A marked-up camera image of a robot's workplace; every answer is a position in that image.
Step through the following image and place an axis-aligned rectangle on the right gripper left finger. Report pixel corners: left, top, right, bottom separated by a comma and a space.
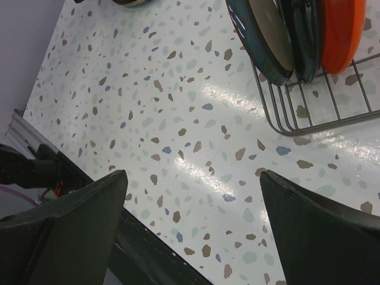
1, 170, 128, 284

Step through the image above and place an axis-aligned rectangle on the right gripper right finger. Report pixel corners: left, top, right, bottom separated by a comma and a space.
259, 170, 379, 284

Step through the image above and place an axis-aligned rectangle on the orange plate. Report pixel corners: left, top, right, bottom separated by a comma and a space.
322, 0, 366, 74

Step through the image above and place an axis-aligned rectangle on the yellow patterned plate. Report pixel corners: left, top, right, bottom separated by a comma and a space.
112, 0, 146, 7

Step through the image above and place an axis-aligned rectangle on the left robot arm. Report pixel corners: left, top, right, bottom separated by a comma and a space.
1, 144, 61, 189

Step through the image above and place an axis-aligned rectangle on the dark blue plate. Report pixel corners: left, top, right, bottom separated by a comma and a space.
226, 0, 295, 86

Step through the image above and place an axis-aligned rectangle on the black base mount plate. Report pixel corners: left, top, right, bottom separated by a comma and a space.
38, 144, 213, 285

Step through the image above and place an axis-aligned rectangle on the aluminium frame rail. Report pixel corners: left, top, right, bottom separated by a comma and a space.
4, 109, 43, 159

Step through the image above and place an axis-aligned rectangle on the black wire dish rack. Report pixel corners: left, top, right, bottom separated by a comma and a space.
253, 53, 379, 137

